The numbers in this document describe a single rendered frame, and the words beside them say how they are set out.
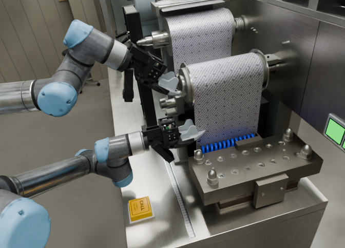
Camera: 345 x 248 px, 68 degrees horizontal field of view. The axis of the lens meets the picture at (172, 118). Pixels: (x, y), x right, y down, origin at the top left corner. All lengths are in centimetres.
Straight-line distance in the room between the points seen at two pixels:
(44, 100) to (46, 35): 358
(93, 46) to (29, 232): 44
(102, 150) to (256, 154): 50
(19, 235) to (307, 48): 82
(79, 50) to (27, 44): 354
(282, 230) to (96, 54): 81
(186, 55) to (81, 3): 292
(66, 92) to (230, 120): 54
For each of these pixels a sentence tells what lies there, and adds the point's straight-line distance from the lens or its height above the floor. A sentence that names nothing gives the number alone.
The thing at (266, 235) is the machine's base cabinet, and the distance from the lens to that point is 99.
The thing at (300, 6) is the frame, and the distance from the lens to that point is 87.
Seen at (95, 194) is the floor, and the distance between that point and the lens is 229.
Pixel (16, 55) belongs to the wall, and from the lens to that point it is 431.
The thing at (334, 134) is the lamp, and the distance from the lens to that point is 81.
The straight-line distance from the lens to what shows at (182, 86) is 81.
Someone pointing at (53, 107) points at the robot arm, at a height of 136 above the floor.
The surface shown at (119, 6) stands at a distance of 173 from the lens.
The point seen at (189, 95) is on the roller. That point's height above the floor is 124.
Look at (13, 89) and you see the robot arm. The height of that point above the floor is 140.
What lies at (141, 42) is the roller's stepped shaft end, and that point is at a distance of 102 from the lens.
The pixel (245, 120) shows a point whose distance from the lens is 94.
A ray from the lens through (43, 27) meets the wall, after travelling 417.
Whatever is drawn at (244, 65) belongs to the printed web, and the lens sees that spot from 86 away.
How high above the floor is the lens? 164
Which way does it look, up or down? 35 degrees down
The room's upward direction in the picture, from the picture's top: 7 degrees counter-clockwise
